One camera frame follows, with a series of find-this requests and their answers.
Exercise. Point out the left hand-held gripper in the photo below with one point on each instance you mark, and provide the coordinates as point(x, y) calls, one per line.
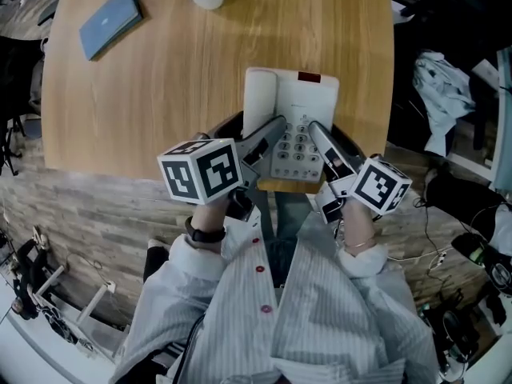
point(216, 170)

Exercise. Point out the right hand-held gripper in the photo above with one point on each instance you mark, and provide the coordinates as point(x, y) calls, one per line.
point(380, 186)

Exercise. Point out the white desk telephone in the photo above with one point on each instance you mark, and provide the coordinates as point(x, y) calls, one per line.
point(304, 94)

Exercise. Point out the person's left forearm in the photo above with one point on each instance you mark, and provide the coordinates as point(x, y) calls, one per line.
point(208, 214)

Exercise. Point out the person's right forearm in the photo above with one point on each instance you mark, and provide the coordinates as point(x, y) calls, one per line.
point(358, 226)

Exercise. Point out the black mesh office chair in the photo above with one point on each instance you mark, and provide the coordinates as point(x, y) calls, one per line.
point(404, 114)

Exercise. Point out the person's blue jeans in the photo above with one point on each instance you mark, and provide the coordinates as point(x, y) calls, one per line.
point(288, 222)

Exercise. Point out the black wristband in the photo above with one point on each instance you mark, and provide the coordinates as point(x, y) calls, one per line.
point(206, 233)

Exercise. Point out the crumpled pale shirt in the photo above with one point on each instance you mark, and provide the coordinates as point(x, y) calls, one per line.
point(444, 94)

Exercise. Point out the white power strip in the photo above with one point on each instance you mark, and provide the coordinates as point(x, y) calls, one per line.
point(437, 261)
point(110, 287)

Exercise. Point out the black and green bag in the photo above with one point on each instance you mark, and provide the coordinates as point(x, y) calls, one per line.
point(466, 250)

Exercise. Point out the person's striped white shirt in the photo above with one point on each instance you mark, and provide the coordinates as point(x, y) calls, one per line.
point(320, 314)

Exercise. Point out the blue notebook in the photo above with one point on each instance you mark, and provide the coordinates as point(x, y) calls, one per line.
point(110, 24)

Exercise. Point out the white shelf frame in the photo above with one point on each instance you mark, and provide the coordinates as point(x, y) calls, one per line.
point(24, 346)

